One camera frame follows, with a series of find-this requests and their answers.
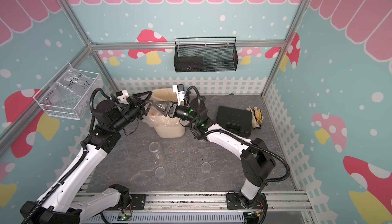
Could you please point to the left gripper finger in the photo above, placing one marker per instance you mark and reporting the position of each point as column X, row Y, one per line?
column 147, row 106
column 143, row 95

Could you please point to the black wire mesh basket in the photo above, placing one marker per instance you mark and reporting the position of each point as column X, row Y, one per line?
column 219, row 53

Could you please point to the black box in basket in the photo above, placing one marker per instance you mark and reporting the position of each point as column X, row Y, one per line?
column 189, row 64

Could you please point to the plastic bag in basket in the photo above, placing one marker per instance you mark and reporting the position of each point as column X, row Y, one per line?
column 73, row 84

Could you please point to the clear plastic bin liner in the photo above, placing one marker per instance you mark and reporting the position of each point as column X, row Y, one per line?
column 155, row 118

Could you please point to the cream trash bin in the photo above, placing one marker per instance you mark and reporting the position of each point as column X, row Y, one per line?
column 165, row 127

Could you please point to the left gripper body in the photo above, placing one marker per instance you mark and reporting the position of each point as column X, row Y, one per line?
column 137, row 110

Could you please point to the white yellow work gloves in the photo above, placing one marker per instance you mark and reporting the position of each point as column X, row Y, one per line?
column 257, row 117

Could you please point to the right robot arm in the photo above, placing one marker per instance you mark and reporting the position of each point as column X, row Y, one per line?
column 260, row 165

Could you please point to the clear jar lid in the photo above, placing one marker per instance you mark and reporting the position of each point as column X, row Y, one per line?
column 206, row 167
column 160, row 172

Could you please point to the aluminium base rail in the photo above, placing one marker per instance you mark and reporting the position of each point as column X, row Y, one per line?
column 271, row 207

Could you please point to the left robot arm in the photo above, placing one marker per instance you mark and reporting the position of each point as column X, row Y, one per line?
column 109, row 117

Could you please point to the black plastic case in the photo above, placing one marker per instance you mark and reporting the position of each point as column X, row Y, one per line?
column 236, row 121

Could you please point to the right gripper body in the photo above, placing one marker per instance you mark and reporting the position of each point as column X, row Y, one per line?
column 174, row 113

